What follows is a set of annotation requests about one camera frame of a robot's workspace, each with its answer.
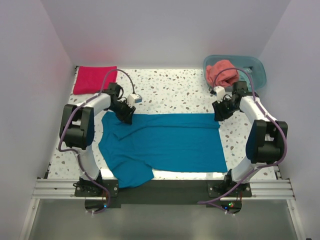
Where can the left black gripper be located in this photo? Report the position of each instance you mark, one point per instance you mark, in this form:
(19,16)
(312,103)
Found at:
(127,118)

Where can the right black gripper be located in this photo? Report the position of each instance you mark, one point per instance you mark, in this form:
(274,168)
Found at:
(219,115)

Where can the blue t shirt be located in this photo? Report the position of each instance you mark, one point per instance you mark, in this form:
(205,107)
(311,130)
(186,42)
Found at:
(177,142)

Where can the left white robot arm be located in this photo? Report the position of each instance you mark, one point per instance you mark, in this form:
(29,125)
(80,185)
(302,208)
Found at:
(77,129)

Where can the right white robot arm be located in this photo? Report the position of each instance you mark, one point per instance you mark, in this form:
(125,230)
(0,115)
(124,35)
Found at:
(266,142)

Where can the salmon t shirt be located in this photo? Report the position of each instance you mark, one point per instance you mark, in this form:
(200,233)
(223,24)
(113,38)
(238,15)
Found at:
(222,73)

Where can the teal plastic bin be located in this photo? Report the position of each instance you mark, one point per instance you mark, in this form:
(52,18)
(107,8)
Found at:
(250,64)

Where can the folded red t shirt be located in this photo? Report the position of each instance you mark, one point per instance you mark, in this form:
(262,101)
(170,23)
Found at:
(89,79)

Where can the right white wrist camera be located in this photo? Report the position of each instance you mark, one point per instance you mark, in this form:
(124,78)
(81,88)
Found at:
(220,93)

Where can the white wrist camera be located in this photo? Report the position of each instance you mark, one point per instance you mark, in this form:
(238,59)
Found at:
(133,99)
(220,93)

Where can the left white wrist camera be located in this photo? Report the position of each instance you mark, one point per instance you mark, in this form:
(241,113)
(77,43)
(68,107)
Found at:
(133,99)

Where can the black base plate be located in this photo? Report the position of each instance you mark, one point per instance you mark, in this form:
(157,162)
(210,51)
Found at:
(153,192)

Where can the aluminium rail frame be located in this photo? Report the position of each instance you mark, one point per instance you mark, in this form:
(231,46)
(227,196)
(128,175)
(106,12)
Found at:
(275,189)

